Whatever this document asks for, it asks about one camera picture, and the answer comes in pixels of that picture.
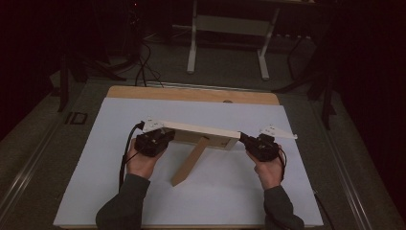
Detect metal floor rail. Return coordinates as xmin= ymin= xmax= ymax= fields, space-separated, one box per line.
xmin=0 ymin=119 xmax=62 ymax=221
xmin=310 ymin=95 xmax=375 ymax=230

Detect black floor cables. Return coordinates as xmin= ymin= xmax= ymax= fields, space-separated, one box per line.
xmin=133 ymin=37 xmax=166 ymax=88

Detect white power strip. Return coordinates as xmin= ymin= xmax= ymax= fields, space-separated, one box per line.
xmin=275 ymin=33 xmax=312 ymax=41

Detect black stand legs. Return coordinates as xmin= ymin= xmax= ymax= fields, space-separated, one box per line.
xmin=273 ymin=71 xmax=338 ymax=131
xmin=56 ymin=52 xmax=127 ymax=113

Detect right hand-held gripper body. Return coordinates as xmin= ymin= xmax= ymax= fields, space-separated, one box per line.
xmin=247 ymin=125 xmax=299 ymax=163

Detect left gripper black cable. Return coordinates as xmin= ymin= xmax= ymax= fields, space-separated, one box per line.
xmin=118 ymin=121 xmax=146 ymax=194

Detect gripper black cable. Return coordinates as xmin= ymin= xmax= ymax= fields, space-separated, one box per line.
xmin=277 ymin=149 xmax=335 ymax=230
xmin=118 ymin=121 xmax=146 ymax=194

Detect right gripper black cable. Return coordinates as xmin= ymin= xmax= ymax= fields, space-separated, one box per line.
xmin=277 ymin=149 xmax=335 ymax=230

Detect white metal table frame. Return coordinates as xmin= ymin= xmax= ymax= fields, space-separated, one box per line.
xmin=186 ymin=0 xmax=282 ymax=81

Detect wooden picture frame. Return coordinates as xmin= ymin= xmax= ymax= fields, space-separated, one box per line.
xmin=158 ymin=120 xmax=242 ymax=188

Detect person's right hand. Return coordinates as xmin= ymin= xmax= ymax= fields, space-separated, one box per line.
xmin=246 ymin=146 xmax=285 ymax=192

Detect black floor bracket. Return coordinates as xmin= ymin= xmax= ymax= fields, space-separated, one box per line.
xmin=64 ymin=111 xmax=89 ymax=126

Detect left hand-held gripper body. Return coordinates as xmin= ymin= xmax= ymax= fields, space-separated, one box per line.
xmin=133 ymin=119 xmax=170 ymax=158

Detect white table mat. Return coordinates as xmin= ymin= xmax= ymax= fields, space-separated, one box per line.
xmin=53 ymin=97 xmax=325 ymax=228

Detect person's left hand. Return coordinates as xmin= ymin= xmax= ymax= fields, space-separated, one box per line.
xmin=125 ymin=146 xmax=168 ymax=180

